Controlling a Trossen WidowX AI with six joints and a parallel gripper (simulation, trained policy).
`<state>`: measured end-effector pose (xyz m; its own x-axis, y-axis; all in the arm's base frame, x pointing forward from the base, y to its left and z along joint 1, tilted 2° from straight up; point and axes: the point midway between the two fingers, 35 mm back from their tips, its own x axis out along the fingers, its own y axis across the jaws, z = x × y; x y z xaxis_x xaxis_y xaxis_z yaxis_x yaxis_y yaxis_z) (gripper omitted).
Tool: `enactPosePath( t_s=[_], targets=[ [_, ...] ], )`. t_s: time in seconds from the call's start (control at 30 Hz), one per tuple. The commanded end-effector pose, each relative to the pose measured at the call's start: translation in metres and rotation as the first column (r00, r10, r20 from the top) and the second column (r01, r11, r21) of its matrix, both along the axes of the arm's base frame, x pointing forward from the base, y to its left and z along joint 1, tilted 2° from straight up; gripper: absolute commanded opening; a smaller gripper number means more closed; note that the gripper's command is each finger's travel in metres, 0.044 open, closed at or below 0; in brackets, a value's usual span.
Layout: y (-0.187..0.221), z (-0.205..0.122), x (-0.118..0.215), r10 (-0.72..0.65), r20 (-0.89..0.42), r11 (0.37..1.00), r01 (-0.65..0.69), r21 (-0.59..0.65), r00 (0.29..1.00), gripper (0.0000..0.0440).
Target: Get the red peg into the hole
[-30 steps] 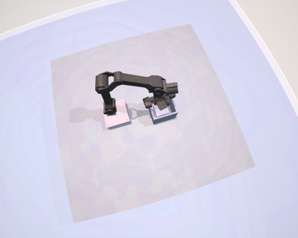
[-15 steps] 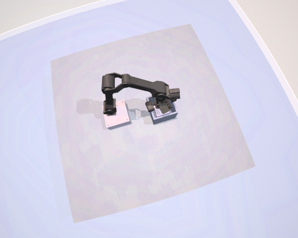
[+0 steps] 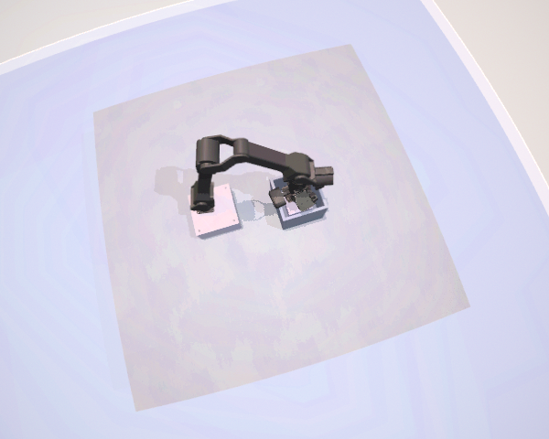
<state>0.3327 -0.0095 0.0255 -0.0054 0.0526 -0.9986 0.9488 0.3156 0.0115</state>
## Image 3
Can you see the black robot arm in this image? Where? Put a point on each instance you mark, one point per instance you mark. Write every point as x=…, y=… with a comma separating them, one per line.
x=298, y=169

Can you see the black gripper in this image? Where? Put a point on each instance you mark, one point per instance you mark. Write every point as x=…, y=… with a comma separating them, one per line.
x=277, y=196

